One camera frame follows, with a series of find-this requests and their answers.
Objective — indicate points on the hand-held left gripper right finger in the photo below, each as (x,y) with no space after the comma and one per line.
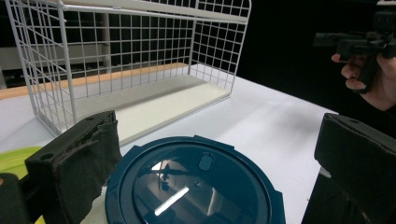
(361,155)

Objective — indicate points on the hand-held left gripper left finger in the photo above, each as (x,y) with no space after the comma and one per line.
(74,155)

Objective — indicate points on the green round lid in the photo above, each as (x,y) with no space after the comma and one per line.
(12,158)

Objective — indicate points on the clear plastic container box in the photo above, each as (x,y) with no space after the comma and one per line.
(162,105)

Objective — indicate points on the blue lidded round container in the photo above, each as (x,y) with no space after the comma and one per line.
(186,186)

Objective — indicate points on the wooden board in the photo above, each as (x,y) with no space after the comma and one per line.
(93,79)

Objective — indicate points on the grey metal stand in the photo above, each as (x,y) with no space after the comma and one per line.
(106,46)

